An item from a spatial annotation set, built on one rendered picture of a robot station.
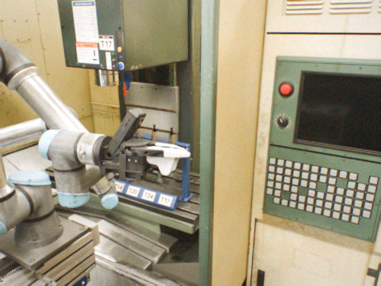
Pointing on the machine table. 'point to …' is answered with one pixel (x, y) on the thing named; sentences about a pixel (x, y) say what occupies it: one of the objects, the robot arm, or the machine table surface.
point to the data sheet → (85, 21)
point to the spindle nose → (106, 78)
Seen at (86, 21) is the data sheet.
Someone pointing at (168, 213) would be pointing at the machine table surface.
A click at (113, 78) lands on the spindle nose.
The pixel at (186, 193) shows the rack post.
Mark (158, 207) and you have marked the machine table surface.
